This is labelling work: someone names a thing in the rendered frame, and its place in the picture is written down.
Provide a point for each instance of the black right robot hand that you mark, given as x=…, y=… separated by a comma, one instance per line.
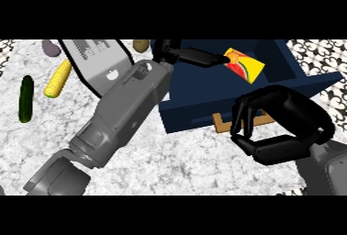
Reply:
x=288, y=107

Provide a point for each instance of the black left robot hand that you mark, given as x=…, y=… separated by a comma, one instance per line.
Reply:
x=192, y=55

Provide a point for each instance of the colourful fruit-print cup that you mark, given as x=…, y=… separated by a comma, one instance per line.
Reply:
x=246, y=65

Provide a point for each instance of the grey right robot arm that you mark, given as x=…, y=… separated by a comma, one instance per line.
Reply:
x=327, y=168

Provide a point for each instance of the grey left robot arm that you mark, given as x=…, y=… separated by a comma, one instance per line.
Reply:
x=121, y=110

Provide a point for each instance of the navy blue drawer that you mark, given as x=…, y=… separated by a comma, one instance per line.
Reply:
x=203, y=82
x=194, y=113

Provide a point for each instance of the navy blue drawer front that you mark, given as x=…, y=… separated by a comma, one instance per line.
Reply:
x=194, y=113

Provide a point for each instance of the brown potato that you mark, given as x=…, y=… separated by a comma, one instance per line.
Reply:
x=141, y=45

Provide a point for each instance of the grey tablet with black rim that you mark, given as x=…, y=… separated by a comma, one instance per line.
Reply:
x=96, y=61

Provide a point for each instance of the yellow corn cob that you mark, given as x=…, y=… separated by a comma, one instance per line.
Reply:
x=58, y=79

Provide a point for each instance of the purple sweet potato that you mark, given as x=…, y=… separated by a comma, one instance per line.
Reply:
x=51, y=48

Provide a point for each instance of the green cucumber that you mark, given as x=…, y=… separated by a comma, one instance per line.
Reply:
x=25, y=99

